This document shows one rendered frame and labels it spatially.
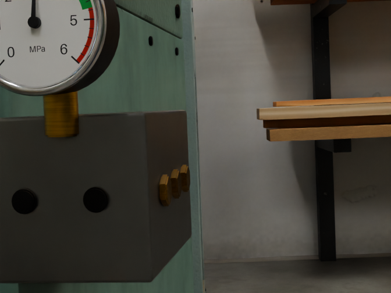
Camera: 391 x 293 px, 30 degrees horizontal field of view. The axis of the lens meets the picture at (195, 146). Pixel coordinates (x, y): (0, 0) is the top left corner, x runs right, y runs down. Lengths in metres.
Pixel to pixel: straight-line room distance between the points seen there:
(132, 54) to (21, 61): 0.35
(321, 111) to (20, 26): 2.15
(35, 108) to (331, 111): 2.06
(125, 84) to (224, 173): 2.29
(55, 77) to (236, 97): 2.59
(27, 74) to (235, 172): 2.60
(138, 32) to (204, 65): 2.21
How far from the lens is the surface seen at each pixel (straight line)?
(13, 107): 0.40
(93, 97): 0.54
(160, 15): 0.81
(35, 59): 0.32
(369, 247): 3.02
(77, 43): 0.32
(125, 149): 0.34
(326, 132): 2.43
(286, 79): 2.92
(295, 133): 2.42
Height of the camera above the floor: 0.62
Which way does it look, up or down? 3 degrees down
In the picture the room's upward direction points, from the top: 2 degrees counter-clockwise
